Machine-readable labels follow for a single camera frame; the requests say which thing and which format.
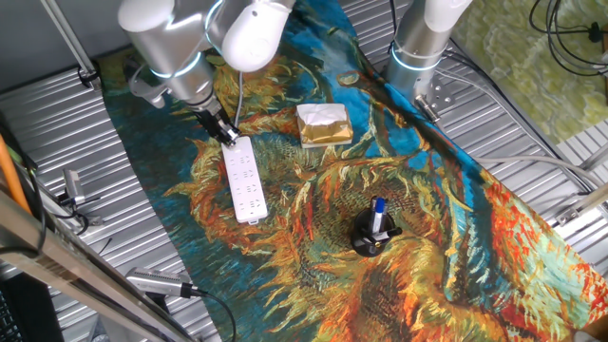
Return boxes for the black thin cable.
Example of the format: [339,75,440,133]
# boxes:
[528,0,608,78]

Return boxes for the blue capped pen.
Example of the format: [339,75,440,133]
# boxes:
[370,196,389,235]

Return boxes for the grey metal pole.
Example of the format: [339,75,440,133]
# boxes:
[39,0,102,90]

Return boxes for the black base cable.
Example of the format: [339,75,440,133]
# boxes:
[444,40,598,194]

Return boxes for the silver camera with cable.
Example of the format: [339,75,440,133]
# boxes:
[123,266,201,300]

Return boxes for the white power strip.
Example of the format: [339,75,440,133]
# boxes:
[220,135,269,226]

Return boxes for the gold white tissue pack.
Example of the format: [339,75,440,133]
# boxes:
[294,102,354,150]

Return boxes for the orange cable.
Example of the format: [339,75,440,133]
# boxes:
[0,134,32,216]

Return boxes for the black pen holder cup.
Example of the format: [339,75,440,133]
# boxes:
[351,208,405,259]

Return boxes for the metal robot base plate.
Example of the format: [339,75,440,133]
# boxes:
[411,77,456,125]

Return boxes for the black camera cable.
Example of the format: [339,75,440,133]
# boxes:
[189,288,238,342]

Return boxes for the yellow green cloth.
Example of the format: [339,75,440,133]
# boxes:
[449,0,608,144]

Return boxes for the grey power strip cord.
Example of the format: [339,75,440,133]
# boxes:
[233,70,245,130]

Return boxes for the aluminium frame beam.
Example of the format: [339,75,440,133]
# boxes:
[0,188,197,342]

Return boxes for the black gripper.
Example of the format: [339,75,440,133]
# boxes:
[192,101,241,147]

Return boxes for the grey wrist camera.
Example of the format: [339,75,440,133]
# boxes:
[125,62,168,110]

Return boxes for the sunflower painting cloth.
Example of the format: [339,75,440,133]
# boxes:
[97,0,608,342]

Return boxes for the grey base cable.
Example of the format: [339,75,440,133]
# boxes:
[434,65,608,191]

